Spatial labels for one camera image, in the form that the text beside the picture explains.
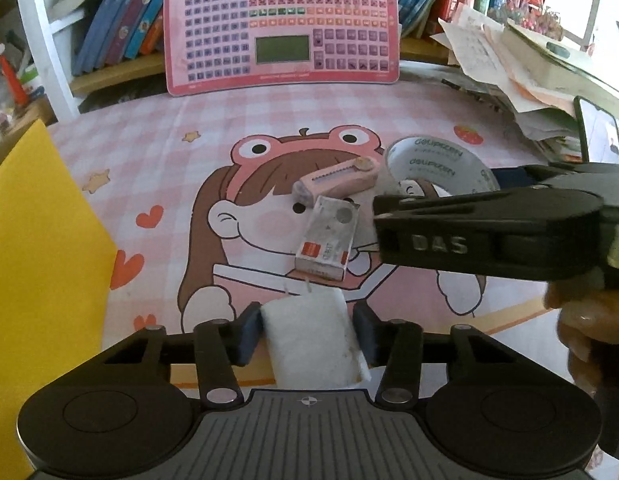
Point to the cardboard box with yellow flaps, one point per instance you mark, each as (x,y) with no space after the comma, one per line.
(34,260)

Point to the stack of loose papers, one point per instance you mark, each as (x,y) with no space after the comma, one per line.
(479,55)

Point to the pink utility knife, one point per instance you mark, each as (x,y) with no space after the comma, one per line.
(339,180)

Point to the red and white pen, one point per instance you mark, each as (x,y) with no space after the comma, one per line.
(12,80)

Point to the small white and red box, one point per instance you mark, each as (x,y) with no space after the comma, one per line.
(324,240)

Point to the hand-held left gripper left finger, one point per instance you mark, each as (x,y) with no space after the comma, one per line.
(248,332)

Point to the person's right hand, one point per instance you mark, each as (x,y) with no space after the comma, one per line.
(574,320)

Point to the pink learning keyboard tablet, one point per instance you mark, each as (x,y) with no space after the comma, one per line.
(279,10)

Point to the white foam sponge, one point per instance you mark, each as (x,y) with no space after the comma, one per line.
(309,340)

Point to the row of blue children's books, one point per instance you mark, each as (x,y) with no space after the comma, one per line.
(119,20)

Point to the white tape roll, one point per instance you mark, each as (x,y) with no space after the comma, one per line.
(439,160)

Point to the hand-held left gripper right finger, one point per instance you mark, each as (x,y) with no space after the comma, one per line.
(367,332)

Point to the black smartphone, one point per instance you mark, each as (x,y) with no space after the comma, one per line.
(599,135)

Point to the white shelf unit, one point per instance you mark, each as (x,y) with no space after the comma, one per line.
(44,60)

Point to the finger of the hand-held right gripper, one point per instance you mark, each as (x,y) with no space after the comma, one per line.
(464,204)
(509,177)

